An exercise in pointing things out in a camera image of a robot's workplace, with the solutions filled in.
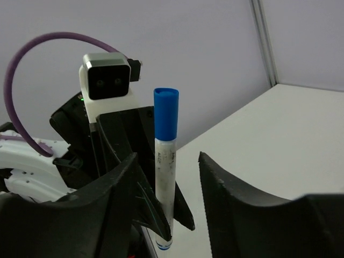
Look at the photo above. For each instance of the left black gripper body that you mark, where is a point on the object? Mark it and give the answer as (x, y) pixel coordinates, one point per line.
(116, 135)

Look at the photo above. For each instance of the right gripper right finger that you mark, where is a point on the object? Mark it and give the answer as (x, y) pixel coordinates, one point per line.
(244, 221)

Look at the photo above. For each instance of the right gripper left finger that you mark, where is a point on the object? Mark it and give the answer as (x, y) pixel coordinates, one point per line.
(94, 221)

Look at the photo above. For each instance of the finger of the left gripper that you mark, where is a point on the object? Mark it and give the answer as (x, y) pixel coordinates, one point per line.
(148, 210)
(182, 212)

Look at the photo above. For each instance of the white whiteboard marker pen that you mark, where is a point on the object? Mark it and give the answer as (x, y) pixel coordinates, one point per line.
(165, 173)

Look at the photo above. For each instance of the dark blue marker cap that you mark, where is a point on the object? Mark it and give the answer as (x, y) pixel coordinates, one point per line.
(166, 101)

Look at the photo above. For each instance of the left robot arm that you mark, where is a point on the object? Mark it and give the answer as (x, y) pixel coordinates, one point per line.
(83, 155)

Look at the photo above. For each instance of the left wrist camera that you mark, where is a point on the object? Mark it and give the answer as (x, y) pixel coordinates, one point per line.
(105, 83)

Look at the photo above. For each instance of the right aluminium frame post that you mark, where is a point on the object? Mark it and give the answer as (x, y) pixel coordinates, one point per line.
(264, 41)

